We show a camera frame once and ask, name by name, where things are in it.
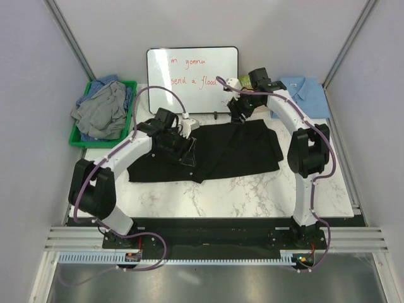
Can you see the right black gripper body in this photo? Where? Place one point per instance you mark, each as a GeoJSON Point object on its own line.
{"type": "Point", "coordinates": [247, 103]}

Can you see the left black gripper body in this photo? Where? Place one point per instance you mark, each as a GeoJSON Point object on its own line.
{"type": "Point", "coordinates": [174, 144]}

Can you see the black long sleeve shirt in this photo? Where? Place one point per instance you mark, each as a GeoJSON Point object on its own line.
{"type": "Point", "coordinates": [221, 151]}

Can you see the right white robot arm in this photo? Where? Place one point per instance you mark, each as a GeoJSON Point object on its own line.
{"type": "Point", "coordinates": [310, 156]}

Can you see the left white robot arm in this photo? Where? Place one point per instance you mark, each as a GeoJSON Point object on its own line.
{"type": "Point", "coordinates": [93, 185]}

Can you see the green treehouse book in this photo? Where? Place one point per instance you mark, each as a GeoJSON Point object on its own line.
{"type": "Point", "coordinates": [245, 82]}

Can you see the white whiteboard with red writing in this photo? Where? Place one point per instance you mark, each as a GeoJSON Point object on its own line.
{"type": "Point", "coordinates": [185, 78]}

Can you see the folded light blue shirt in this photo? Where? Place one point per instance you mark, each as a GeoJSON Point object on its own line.
{"type": "Point", "coordinates": [309, 95]}

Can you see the grey crumpled shirt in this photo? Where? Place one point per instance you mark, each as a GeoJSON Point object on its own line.
{"type": "Point", "coordinates": [103, 116]}

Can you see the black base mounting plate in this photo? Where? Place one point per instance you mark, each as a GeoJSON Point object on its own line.
{"type": "Point", "coordinates": [218, 238]}

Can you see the blue checked shirt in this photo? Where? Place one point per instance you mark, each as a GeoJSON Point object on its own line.
{"type": "Point", "coordinates": [104, 82]}

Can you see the green plastic bin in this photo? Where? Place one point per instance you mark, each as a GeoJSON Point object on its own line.
{"type": "Point", "coordinates": [104, 142]}

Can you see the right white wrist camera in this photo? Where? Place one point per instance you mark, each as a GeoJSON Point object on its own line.
{"type": "Point", "coordinates": [232, 85]}

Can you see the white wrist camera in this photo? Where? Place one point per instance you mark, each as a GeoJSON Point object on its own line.
{"type": "Point", "coordinates": [187, 126]}
{"type": "Point", "coordinates": [232, 85]}

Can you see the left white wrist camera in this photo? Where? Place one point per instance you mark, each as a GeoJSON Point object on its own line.
{"type": "Point", "coordinates": [187, 126]}

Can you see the light blue cable duct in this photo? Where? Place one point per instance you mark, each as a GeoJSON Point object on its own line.
{"type": "Point", "coordinates": [126, 258]}

